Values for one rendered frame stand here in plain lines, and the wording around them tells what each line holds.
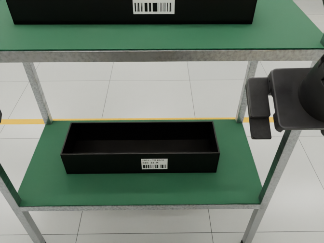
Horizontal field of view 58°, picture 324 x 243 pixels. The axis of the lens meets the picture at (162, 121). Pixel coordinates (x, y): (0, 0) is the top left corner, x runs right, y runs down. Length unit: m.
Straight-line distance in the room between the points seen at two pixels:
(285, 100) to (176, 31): 0.44
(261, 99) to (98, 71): 2.10
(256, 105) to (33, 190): 0.98
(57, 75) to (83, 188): 1.42
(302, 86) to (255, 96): 0.05
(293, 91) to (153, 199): 0.82
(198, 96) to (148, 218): 0.98
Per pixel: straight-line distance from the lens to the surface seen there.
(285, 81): 0.32
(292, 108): 0.31
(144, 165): 1.10
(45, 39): 0.72
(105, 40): 0.68
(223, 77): 2.29
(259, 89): 0.33
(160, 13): 0.73
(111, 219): 1.45
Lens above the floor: 1.25
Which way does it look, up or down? 42 degrees down
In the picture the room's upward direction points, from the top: straight up
